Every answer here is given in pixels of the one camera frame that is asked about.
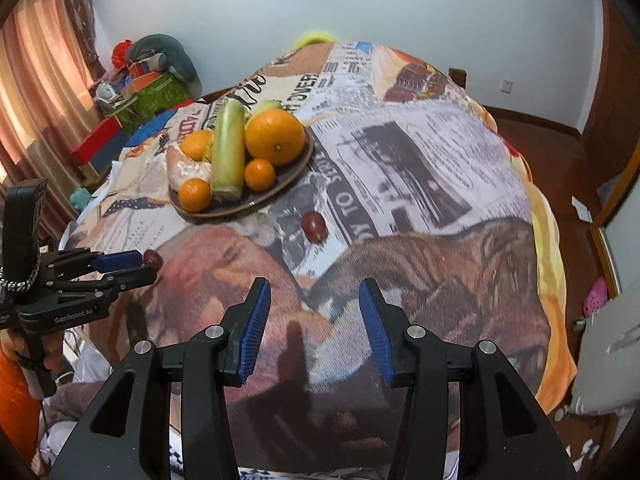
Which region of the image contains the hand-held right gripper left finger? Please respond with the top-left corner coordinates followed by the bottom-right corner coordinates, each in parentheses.
top-left (50, 276), bottom-right (273, 480)

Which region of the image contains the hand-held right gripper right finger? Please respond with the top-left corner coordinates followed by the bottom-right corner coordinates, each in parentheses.
top-left (359, 277), bottom-right (581, 480)

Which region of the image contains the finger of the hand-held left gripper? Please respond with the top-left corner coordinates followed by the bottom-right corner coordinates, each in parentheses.
top-left (42, 249), bottom-right (146, 282)
top-left (50, 266), bottom-right (159, 307)

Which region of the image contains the mandarin orange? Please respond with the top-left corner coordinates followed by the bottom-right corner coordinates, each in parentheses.
top-left (179, 130), bottom-right (216, 162)
top-left (178, 178), bottom-right (213, 213)
top-left (243, 158), bottom-right (277, 193)

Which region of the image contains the sugarcane piece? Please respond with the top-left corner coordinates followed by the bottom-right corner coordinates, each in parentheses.
top-left (210, 98), bottom-right (247, 201)

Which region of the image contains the purple round plate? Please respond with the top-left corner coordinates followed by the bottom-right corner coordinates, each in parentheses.
top-left (168, 122), bottom-right (316, 221)

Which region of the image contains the large orange with sticker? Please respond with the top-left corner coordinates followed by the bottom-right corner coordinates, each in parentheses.
top-left (244, 108), bottom-right (307, 167)

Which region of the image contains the person's left hand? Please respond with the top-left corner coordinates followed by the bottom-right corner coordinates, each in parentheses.
top-left (42, 331), bottom-right (66, 375)

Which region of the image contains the red box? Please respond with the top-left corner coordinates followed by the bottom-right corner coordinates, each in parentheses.
top-left (70, 116), bottom-right (126, 168)

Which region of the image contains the printed blanket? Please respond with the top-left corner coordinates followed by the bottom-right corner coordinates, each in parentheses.
top-left (60, 40), bottom-right (578, 476)

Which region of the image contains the orange box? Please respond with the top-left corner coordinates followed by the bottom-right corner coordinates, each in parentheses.
top-left (122, 71), bottom-right (173, 98)

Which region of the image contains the orange striped curtain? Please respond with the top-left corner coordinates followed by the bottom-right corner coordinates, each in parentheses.
top-left (0, 0), bottom-right (101, 181)

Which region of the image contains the pink slipper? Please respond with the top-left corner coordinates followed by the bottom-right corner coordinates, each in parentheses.
top-left (584, 277), bottom-right (610, 317)

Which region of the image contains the grey padded board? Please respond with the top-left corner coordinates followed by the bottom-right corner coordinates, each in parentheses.
top-left (567, 285), bottom-right (640, 416)

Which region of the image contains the brown tied curtain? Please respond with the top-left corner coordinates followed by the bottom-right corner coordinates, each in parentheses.
top-left (47, 0), bottom-right (108, 81)

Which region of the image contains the white panel wardrobe door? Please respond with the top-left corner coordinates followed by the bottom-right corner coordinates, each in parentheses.
top-left (590, 160), bottom-right (640, 301)

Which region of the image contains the yellow curved cushion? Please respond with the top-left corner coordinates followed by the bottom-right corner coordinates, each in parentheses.
top-left (294, 30), bottom-right (341, 48)

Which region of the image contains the wooden door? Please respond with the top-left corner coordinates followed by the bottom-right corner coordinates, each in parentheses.
top-left (582, 0), bottom-right (640, 161)

